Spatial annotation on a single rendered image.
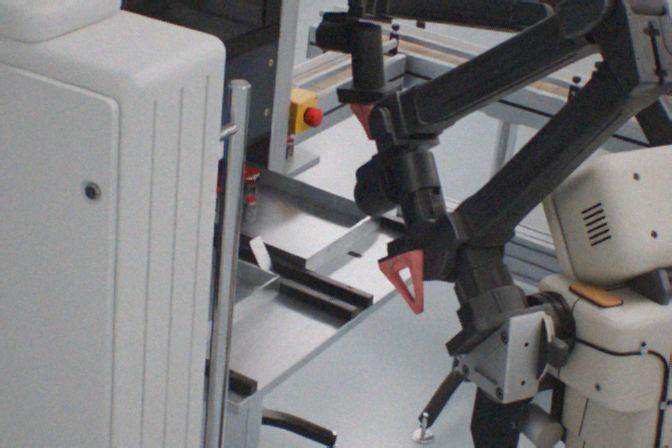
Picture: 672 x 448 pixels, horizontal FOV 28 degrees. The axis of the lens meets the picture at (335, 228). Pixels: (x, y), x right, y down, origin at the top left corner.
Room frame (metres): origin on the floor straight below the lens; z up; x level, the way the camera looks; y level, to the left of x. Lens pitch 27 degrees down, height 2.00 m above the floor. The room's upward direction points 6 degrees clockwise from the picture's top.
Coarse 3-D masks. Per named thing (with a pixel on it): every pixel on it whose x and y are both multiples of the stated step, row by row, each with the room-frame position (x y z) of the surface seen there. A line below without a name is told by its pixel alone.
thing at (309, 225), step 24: (264, 168) 2.37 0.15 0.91; (264, 192) 2.33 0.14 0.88; (288, 192) 2.34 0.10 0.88; (312, 192) 2.32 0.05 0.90; (216, 216) 2.21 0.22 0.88; (264, 216) 2.23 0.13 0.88; (288, 216) 2.24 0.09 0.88; (312, 216) 2.25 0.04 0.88; (336, 216) 2.26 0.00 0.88; (360, 216) 2.26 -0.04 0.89; (240, 240) 2.09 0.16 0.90; (264, 240) 2.13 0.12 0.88; (288, 240) 2.14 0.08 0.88; (312, 240) 2.16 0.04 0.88; (336, 240) 2.11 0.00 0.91; (312, 264) 2.04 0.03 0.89
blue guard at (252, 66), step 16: (256, 48) 2.31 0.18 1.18; (272, 48) 2.36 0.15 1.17; (240, 64) 2.27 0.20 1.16; (256, 64) 2.32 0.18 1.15; (272, 64) 2.36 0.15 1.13; (224, 80) 2.23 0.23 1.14; (256, 80) 2.32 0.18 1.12; (272, 80) 2.37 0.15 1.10; (224, 96) 2.23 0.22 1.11; (256, 96) 2.32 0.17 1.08; (272, 96) 2.37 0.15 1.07; (224, 112) 2.24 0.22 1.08; (256, 112) 2.33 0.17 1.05; (272, 112) 2.38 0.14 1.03; (256, 128) 2.33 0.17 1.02
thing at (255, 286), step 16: (240, 272) 1.99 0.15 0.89; (256, 272) 1.97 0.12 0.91; (272, 272) 1.96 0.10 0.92; (240, 288) 1.95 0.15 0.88; (256, 288) 1.96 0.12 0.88; (272, 288) 1.93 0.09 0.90; (208, 304) 1.89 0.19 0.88; (240, 304) 1.85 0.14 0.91; (256, 304) 1.89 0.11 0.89; (208, 320) 1.78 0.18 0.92; (208, 336) 1.78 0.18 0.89
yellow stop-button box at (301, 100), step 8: (296, 88) 2.52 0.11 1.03; (296, 96) 2.48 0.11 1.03; (304, 96) 2.48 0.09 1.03; (312, 96) 2.49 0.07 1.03; (296, 104) 2.45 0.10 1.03; (304, 104) 2.46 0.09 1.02; (312, 104) 2.49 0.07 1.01; (296, 112) 2.45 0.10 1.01; (304, 112) 2.46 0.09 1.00; (288, 120) 2.45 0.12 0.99; (296, 120) 2.45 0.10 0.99; (304, 120) 2.46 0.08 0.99; (288, 128) 2.45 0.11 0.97; (296, 128) 2.45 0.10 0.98; (304, 128) 2.47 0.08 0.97
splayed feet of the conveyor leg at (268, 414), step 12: (264, 408) 2.69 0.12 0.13; (264, 420) 2.67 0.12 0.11; (276, 420) 2.67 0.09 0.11; (288, 420) 2.68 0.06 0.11; (300, 420) 2.69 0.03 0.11; (300, 432) 2.68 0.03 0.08; (312, 432) 2.68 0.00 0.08; (324, 432) 2.69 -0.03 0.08; (336, 432) 2.71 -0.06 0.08; (324, 444) 2.69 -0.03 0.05
